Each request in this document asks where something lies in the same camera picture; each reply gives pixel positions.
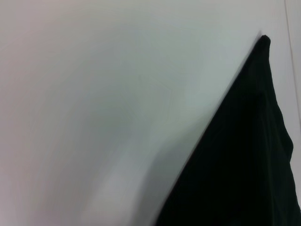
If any black t-shirt with white print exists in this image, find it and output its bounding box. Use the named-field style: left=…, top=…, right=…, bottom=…
left=155, top=34, right=301, bottom=226

